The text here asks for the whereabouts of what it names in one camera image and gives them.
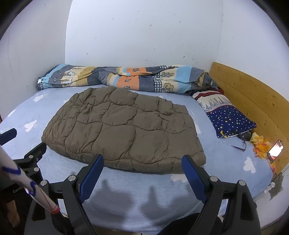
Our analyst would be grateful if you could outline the olive quilted hooded coat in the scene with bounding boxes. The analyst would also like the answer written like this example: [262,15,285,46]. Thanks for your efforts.
[42,87,206,173]

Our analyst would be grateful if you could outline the person's left hand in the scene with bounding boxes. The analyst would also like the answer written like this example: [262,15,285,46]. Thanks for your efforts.
[6,200,20,228]

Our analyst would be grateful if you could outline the light blue cloud bedsheet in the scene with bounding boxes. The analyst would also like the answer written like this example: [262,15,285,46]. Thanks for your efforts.
[1,87,273,234]

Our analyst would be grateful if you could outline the clear purple eyeglasses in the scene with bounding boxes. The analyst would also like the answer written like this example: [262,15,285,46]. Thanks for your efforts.
[222,134,247,152]

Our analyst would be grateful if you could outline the smartphone with lit screen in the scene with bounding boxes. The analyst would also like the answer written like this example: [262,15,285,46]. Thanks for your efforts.
[267,140,284,163]

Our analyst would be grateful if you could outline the yellow orange cloth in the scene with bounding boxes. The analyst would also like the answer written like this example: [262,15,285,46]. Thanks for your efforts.
[249,132,276,174]

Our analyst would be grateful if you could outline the black object behind pillow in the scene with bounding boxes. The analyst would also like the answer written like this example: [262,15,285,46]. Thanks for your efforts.
[237,131,252,142]

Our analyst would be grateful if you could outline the blue star moon pillow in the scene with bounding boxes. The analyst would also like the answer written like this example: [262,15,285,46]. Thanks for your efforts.
[192,90,257,138]

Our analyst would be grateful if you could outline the wooden headboard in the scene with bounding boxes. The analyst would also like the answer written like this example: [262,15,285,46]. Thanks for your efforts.
[210,62,288,175]

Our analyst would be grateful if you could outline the colourful patchwork cartoon quilt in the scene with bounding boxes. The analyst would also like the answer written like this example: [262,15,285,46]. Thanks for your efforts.
[37,64,217,93]

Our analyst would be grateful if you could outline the white blue red cable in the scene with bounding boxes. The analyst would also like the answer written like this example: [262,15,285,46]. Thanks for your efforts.
[0,145,75,235]

